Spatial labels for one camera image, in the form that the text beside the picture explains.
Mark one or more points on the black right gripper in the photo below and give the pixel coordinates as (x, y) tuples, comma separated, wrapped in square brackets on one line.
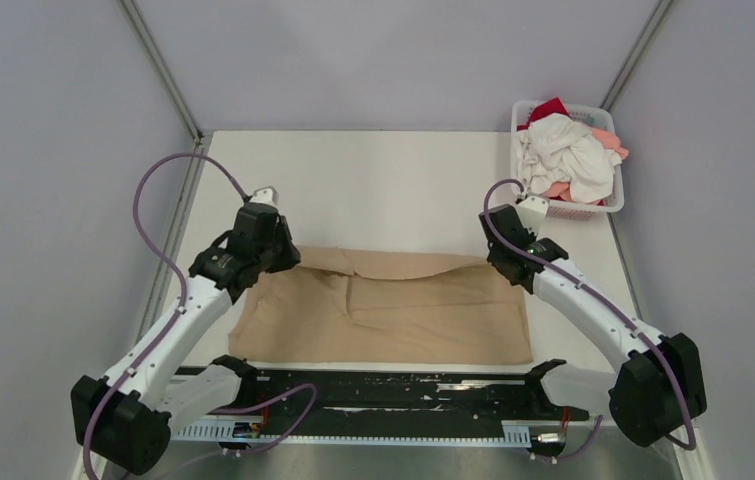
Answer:
[(532, 237)]

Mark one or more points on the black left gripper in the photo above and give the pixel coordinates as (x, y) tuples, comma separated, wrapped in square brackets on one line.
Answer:
[(292, 255)]

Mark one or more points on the beige t-shirt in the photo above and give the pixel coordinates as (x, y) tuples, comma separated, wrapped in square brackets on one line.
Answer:
[(359, 306)]

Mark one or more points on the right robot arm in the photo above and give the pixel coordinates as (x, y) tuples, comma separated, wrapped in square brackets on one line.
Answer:
[(656, 385)]

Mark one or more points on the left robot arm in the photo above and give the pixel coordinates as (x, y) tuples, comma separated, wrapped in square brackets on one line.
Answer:
[(128, 414)]

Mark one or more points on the white plastic laundry basket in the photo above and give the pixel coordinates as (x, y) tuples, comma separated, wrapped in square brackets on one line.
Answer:
[(593, 117)]

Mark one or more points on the pink t-shirt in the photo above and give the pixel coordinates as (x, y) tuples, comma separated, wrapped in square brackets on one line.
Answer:
[(584, 164)]

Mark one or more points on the white crumpled t-shirt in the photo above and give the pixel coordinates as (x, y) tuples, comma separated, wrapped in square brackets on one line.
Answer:
[(532, 147)]

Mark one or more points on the red t-shirt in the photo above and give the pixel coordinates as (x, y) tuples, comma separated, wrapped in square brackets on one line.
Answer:
[(543, 110)]

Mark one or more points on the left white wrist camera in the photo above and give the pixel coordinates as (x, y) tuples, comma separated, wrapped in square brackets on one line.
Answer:
[(266, 195)]

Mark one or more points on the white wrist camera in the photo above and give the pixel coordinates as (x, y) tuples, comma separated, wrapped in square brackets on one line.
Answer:
[(532, 212), (266, 195)]

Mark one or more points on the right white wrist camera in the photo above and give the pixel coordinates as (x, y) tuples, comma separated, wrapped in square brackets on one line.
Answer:
[(532, 212)]

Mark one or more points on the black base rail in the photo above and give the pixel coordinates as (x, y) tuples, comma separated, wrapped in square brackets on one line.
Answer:
[(400, 402)]

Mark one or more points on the white slotted cable duct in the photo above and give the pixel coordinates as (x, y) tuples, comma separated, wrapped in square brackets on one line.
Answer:
[(229, 431)]

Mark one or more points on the left aluminium frame post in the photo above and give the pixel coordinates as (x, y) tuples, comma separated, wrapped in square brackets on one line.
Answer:
[(144, 35)]

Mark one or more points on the aluminium frame post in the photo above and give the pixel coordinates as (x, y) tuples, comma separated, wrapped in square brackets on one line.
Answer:
[(644, 40), (144, 35)]

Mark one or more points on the right aluminium frame post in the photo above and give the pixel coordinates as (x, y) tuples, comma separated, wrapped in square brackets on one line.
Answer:
[(644, 40)]

